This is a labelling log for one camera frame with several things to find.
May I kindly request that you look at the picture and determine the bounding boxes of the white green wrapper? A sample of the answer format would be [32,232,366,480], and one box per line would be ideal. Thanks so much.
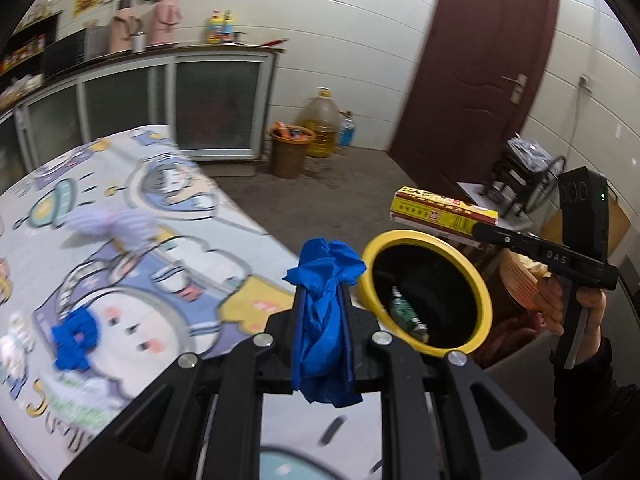
[39,372,125,437]

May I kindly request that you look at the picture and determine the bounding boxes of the blue glove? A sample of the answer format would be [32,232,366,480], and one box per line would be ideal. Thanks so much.
[51,306,100,372]
[285,237,367,408]

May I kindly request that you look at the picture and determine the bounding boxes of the yellow red long box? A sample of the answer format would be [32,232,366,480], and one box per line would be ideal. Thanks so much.
[390,186,499,247]

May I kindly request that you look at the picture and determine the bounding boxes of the white tissue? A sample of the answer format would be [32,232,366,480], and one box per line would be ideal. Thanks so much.
[1,312,35,399]

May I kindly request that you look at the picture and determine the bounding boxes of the yellow rimmed black trash bin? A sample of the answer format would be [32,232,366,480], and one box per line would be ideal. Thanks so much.
[357,230,492,358]

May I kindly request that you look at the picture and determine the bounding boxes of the kitchen counter cabinet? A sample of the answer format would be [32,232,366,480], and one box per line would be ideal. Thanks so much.
[1,46,282,188]

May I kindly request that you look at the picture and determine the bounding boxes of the person's right hand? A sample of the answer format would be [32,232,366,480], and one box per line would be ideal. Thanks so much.
[531,274,609,366]

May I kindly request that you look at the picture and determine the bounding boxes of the woven orange basket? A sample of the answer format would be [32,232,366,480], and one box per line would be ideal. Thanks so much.
[499,249,551,311]

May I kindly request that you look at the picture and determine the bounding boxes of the wooden stool table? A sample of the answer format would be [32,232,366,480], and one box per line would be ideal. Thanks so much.
[458,182,534,232]

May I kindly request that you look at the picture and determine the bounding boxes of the black cast iron machine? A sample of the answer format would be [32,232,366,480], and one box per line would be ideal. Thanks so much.
[485,136,566,214]

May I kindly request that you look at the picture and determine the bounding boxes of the cartoon astronaut tablecloth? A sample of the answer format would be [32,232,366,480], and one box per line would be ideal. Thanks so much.
[0,123,386,480]

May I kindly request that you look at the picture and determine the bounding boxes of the dark red wooden door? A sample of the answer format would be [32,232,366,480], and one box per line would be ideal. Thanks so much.
[388,0,560,198]

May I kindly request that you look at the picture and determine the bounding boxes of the blue label water bottle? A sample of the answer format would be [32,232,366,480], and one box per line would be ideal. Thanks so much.
[337,110,356,148]

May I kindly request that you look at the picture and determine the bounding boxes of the large cooking oil jug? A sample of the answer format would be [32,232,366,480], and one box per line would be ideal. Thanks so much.
[297,87,341,158]

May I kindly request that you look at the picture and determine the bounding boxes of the brown plastic waste bucket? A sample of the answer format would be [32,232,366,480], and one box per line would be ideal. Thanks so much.
[269,122,316,179]

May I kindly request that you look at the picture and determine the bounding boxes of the black microwave oven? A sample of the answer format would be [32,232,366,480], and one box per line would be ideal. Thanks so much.
[43,26,110,78]

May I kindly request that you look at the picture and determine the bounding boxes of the pink thermos left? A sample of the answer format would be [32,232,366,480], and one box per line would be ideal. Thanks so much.
[110,8,142,54]

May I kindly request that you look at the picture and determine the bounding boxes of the pink thermos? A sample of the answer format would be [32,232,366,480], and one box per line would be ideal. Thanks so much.
[148,0,182,47]
[110,8,142,54]

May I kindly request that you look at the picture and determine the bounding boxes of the black spice shelf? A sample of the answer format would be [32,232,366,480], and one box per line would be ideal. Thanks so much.
[1,11,63,77]

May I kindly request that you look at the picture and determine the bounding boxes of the yellow detergent bottles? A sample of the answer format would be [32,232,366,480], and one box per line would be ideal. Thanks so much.
[205,10,235,44]

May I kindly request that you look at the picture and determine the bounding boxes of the pink thermos right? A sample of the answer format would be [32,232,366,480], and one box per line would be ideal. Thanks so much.
[148,0,182,47]

